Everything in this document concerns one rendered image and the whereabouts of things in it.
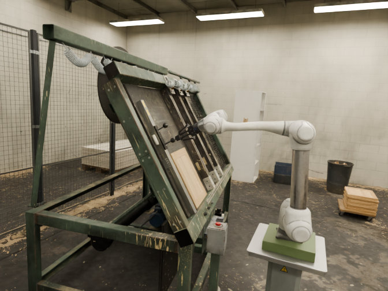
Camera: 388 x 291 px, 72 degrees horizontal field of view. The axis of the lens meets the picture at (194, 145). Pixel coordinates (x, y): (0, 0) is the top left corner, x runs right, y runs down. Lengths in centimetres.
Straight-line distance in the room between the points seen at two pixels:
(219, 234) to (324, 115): 589
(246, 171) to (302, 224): 454
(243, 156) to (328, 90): 267
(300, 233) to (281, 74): 599
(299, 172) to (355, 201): 341
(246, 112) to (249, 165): 121
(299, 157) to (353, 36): 603
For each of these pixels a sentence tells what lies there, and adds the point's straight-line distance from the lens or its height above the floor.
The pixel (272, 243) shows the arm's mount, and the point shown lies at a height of 81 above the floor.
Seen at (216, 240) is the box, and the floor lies 85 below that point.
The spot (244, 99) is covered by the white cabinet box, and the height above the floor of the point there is 186.
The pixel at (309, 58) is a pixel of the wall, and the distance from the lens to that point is 748.
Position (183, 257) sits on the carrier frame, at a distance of 198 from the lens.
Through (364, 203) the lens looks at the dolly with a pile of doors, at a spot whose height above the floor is 30.
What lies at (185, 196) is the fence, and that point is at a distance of 206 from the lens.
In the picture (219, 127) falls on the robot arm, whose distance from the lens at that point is 170.
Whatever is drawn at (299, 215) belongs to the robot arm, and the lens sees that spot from 183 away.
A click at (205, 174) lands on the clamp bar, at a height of 104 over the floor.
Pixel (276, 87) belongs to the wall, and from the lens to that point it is 745.
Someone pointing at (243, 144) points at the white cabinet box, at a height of 87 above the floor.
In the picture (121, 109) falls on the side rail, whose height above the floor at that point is 165.
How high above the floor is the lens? 172
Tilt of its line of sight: 9 degrees down
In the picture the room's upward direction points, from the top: 3 degrees clockwise
